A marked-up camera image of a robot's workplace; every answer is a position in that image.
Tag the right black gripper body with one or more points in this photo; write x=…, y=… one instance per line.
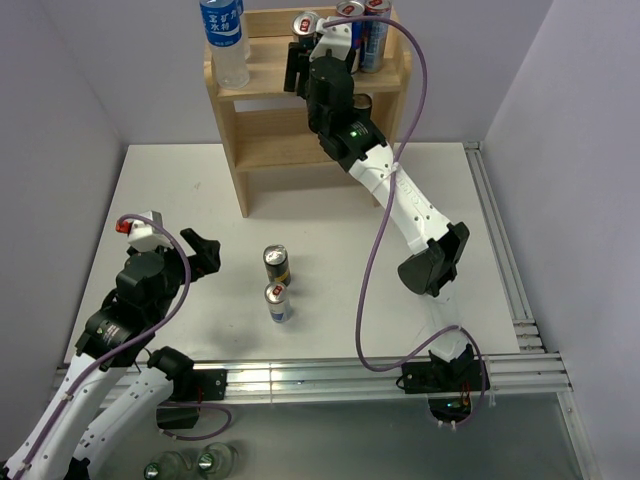
x=314, y=121

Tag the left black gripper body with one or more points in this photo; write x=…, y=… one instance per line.
x=176, y=276

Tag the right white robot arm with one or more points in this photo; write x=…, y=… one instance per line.
x=349, y=136

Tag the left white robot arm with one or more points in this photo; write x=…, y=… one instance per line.
x=73, y=429

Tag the wooden two-tier shelf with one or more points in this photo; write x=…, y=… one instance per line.
x=272, y=137

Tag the black can yellow label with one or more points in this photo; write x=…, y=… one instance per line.
x=276, y=262

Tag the clear water bottle blue label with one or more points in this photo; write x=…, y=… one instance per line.
x=222, y=21

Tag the green glass bottle left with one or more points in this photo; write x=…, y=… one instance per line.
x=168, y=465

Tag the green glass bottle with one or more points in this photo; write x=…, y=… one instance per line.
x=216, y=461
x=168, y=465

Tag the green glass bottle right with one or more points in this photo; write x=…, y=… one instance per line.
x=216, y=461

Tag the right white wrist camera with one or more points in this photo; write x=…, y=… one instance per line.
x=335, y=41

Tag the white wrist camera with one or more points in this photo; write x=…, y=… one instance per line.
x=141, y=236
x=335, y=41

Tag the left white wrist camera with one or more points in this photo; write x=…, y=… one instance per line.
x=141, y=236

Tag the aluminium rail frame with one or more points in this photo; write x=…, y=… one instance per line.
x=326, y=223

